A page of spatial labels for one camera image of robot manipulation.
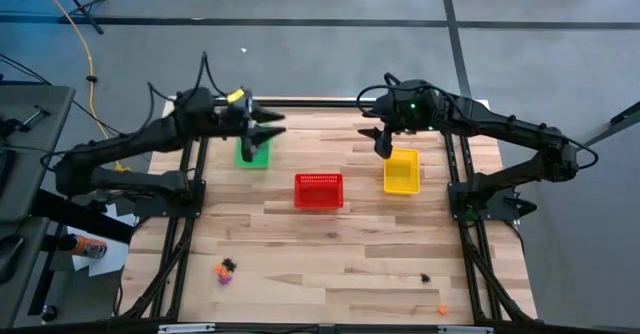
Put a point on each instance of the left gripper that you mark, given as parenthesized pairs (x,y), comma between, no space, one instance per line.
(235,119)

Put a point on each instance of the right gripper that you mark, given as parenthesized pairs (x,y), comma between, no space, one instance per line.
(410,109)

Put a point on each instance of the green plastic basket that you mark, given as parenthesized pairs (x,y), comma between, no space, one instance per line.
(262,160)

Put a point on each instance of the red plastic basket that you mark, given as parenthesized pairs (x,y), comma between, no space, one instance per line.
(319,191)

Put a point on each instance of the black plastic spider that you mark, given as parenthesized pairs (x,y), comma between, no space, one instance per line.
(229,264)
(425,278)

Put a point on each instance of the small orange toy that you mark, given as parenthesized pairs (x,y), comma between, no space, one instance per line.
(220,271)
(442,310)

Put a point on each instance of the small purple toy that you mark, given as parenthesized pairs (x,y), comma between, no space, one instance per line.
(224,279)

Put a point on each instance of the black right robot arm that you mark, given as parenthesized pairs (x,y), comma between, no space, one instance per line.
(500,119)

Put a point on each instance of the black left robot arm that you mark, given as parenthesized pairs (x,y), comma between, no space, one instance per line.
(125,141)

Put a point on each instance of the yellow tape tag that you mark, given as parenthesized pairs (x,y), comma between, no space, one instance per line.
(236,96)

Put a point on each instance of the yellow plastic basket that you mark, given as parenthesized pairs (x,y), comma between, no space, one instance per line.
(401,174)

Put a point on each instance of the white paper sheets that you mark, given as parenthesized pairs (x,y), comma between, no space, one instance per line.
(112,259)

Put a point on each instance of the orange bottle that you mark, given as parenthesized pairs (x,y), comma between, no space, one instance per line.
(87,247)

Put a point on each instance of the black tripod legs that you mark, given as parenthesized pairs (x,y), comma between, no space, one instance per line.
(82,9)

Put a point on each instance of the gray desk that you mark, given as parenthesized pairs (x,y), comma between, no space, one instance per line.
(35,174)

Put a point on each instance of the black metal tool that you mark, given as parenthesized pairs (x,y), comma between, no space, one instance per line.
(30,119)

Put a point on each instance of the black stand leg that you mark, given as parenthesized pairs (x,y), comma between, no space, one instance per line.
(625,116)

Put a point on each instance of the black round knob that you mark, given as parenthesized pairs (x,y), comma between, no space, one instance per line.
(48,313)

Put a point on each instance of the silver metal bracket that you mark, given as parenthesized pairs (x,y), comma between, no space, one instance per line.
(185,328)
(465,330)

